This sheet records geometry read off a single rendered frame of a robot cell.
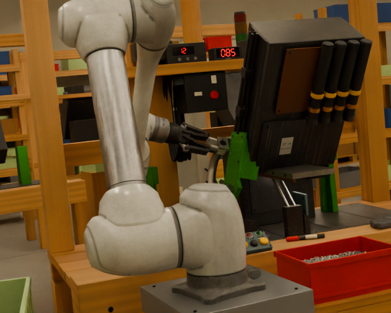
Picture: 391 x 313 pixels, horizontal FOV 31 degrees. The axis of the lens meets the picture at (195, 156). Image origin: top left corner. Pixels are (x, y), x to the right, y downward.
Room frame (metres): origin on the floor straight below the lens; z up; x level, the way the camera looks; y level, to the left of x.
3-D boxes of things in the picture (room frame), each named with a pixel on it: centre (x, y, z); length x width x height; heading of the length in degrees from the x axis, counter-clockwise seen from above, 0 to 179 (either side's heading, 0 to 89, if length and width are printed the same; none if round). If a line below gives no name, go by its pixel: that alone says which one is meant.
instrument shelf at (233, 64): (2.84, -0.13, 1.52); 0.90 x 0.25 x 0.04; 109
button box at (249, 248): (2.25, -0.13, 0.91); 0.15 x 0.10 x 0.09; 109
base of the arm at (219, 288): (1.78, -0.04, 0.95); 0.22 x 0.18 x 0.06; 122
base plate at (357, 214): (2.59, -0.22, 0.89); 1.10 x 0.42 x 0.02; 109
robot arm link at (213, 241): (1.76, -0.02, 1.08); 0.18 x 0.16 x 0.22; 106
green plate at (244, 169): (2.51, -0.17, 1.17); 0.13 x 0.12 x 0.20; 109
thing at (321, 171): (2.53, -0.33, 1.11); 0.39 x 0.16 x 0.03; 19
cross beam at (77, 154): (2.94, -0.10, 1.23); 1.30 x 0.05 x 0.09; 109
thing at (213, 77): (2.76, -0.05, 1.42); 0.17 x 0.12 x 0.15; 109
